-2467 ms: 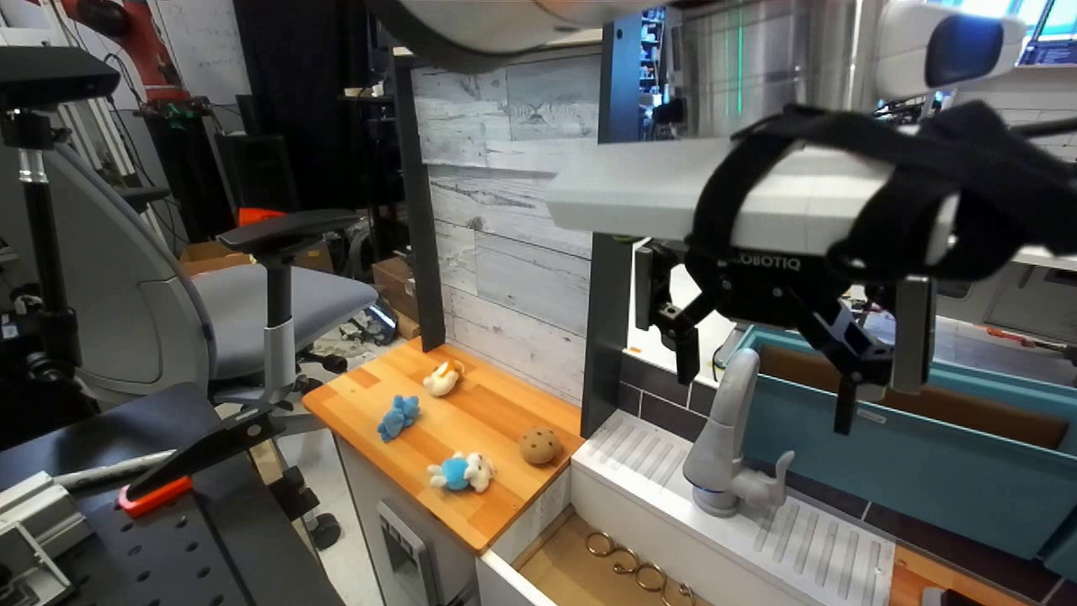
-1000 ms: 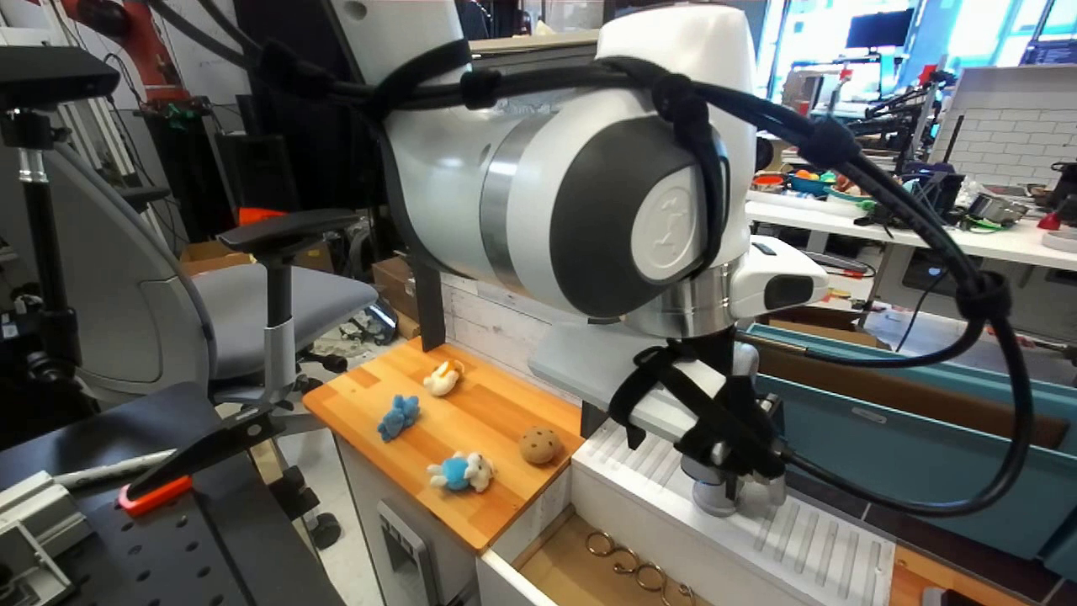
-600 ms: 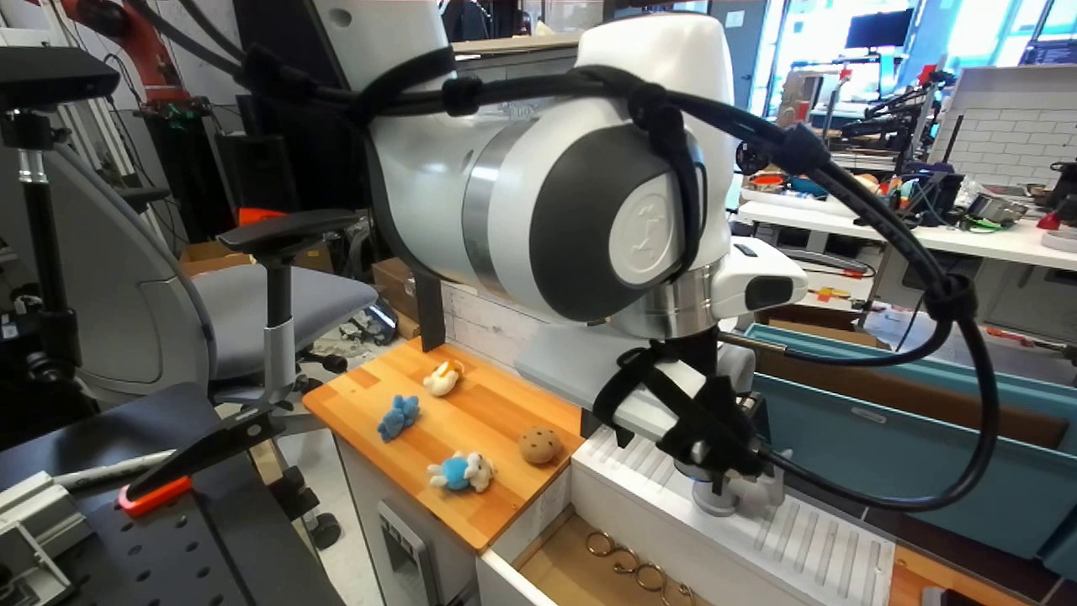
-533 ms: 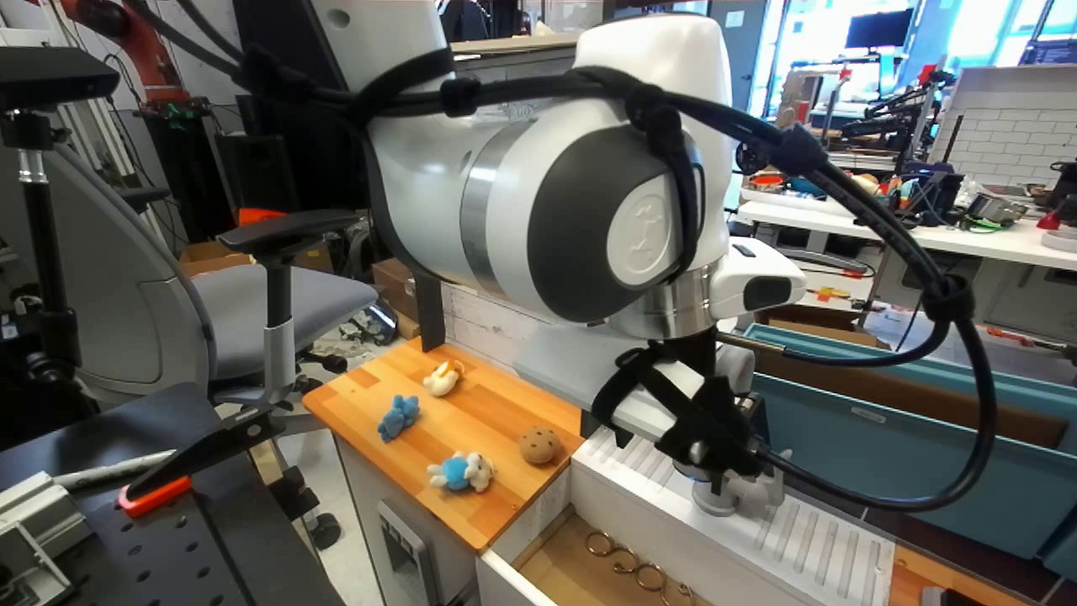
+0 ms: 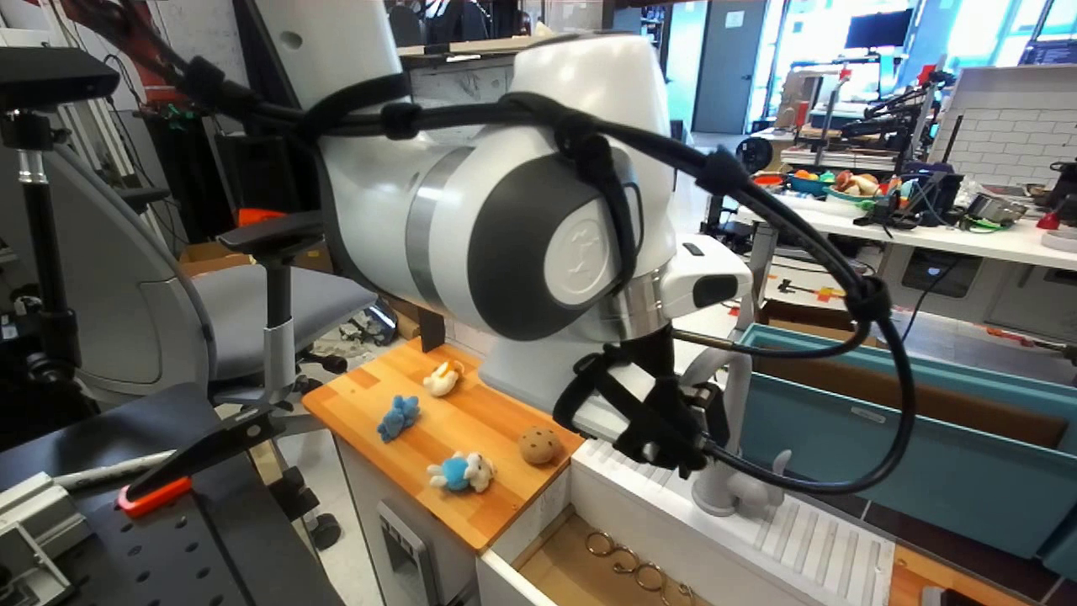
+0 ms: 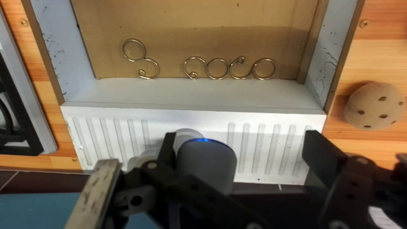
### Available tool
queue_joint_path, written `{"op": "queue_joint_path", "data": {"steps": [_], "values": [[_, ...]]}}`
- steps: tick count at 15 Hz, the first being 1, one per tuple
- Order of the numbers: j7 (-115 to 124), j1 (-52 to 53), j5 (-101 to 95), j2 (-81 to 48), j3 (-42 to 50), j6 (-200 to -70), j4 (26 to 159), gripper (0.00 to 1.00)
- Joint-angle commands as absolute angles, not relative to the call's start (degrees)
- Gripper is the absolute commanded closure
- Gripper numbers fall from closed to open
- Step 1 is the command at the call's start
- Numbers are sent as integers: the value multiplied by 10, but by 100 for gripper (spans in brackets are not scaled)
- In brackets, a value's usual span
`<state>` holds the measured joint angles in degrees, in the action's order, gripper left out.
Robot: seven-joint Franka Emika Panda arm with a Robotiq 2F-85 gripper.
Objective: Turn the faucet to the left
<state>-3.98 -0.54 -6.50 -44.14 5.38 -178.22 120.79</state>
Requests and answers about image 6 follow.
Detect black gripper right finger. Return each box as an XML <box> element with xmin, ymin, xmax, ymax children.
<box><xmin>303</xmin><ymin>129</ymin><xmax>407</xmax><ymax>229</ymax></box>

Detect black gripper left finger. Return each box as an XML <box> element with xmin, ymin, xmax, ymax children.
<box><xmin>108</xmin><ymin>132</ymin><xmax>270</xmax><ymax>229</ymax></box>

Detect teal storage bin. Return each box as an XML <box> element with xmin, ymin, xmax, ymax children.
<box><xmin>0</xmin><ymin>192</ymin><xmax>163</xmax><ymax>229</ymax></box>

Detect wooden toy kitchen counter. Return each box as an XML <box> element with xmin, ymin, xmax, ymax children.
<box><xmin>323</xmin><ymin>0</ymin><xmax>407</xmax><ymax>168</ymax></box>

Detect black toy stove grate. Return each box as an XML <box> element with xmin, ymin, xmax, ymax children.
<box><xmin>0</xmin><ymin>56</ymin><xmax>43</xmax><ymax>156</ymax></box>

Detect gold wire rings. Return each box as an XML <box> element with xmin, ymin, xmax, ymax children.
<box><xmin>122</xmin><ymin>37</ymin><xmax>277</xmax><ymax>81</ymax></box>

